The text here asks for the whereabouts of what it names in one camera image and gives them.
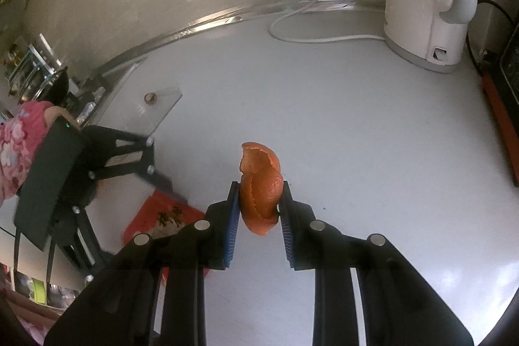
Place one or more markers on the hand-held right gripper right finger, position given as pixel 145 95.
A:
pixel 286 236

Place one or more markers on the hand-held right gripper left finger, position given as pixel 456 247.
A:
pixel 231 232

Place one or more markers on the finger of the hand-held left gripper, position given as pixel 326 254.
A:
pixel 150 171
pixel 87 248

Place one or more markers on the red snack packet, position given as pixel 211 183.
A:
pixel 154 212

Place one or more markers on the orange peel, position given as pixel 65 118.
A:
pixel 263 188

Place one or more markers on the pink clothing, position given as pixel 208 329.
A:
pixel 34 329

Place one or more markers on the metal kitchen rack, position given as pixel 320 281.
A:
pixel 24 66

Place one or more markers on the black and red appliance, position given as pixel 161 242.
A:
pixel 498 107

